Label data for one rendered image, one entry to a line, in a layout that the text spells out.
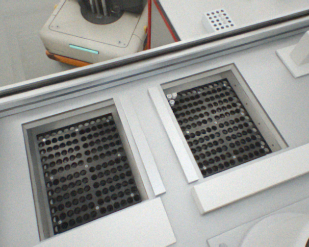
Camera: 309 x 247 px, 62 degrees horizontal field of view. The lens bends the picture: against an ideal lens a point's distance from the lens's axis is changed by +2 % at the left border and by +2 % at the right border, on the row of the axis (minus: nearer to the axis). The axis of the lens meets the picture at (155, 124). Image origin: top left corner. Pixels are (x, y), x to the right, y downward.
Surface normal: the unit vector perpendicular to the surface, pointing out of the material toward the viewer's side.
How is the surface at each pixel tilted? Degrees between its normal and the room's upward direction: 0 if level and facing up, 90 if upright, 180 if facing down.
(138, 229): 0
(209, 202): 0
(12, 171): 0
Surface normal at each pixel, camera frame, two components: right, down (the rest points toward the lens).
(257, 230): 0.04, -0.46
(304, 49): -0.93, 0.30
